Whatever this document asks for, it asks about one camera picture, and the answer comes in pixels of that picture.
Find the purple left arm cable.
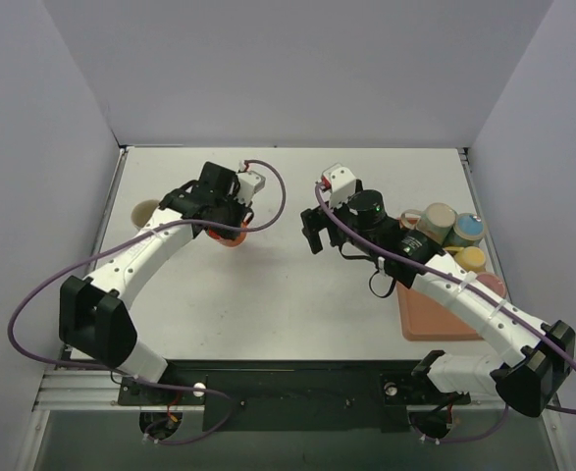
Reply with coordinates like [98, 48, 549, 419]
[7, 159, 288, 446]

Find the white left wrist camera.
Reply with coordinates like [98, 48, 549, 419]
[236, 161, 266, 206]

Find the yellow mug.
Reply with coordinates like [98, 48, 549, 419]
[453, 246, 487, 273]

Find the blue mug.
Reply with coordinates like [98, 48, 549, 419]
[445, 213, 486, 247]

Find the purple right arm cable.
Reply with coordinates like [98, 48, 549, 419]
[314, 183, 576, 445]

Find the orange mug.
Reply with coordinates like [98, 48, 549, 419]
[205, 223, 247, 248]

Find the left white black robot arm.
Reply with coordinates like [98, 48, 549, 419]
[59, 162, 265, 404]

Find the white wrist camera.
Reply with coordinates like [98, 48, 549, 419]
[236, 161, 266, 206]
[321, 163, 357, 208]

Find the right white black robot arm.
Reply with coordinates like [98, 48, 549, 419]
[300, 188, 575, 417]

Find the beige patterned mug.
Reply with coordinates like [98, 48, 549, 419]
[399, 202, 457, 244]

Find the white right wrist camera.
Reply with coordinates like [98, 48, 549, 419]
[321, 163, 357, 208]

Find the pink mug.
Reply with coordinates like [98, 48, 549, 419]
[476, 272, 507, 297]

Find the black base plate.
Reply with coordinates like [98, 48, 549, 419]
[118, 360, 470, 433]

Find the pink plastic tray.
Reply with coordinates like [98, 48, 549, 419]
[398, 215, 485, 342]

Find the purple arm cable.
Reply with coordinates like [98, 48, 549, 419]
[314, 183, 576, 445]
[7, 159, 288, 446]

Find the aluminium rail frame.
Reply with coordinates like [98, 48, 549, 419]
[35, 147, 572, 470]

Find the white patterned mug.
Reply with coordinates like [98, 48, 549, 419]
[131, 199, 159, 230]

